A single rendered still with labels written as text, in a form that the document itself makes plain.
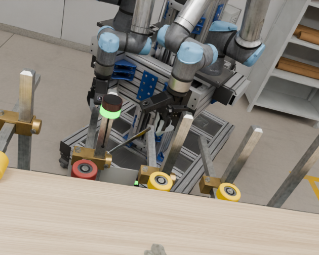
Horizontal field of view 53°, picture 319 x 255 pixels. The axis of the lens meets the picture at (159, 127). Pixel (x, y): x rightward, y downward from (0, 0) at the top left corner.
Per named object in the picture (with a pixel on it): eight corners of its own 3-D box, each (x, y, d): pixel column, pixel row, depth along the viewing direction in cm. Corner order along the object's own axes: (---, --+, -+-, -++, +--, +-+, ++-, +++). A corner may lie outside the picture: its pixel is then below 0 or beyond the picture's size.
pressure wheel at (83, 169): (70, 180, 108) (74, 156, 102) (93, 183, 110) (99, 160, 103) (66, 198, 102) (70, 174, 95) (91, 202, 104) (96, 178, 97)
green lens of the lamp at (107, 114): (101, 104, 97) (102, 99, 96) (120, 109, 98) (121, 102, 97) (98, 116, 92) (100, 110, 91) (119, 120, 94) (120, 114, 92)
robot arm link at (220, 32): (210, 42, 157) (221, 15, 149) (233, 54, 152) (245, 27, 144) (198, 45, 148) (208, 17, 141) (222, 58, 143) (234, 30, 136)
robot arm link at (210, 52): (197, 34, 113) (180, 38, 105) (223, 48, 109) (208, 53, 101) (190, 54, 118) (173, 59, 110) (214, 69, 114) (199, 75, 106)
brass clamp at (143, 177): (137, 172, 122) (141, 163, 119) (170, 177, 125) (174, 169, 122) (137, 184, 117) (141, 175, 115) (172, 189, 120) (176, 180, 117)
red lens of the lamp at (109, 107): (102, 98, 96) (103, 92, 94) (121, 102, 97) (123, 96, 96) (100, 109, 91) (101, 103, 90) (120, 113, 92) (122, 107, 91)
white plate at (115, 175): (66, 177, 121) (69, 158, 116) (132, 187, 127) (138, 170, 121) (66, 178, 121) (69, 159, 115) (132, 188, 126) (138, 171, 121)
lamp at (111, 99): (92, 145, 107) (104, 91, 94) (109, 148, 108) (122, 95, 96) (90, 157, 102) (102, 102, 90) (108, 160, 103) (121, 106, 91)
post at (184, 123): (146, 202, 131) (183, 109, 104) (154, 203, 132) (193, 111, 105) (146, 209, 129) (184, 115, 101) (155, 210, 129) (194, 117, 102)
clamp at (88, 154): (72, 155, 115) (74, 145, 112) (110, 161, 117) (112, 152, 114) (70, 166, 110) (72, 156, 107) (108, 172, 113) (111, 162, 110)
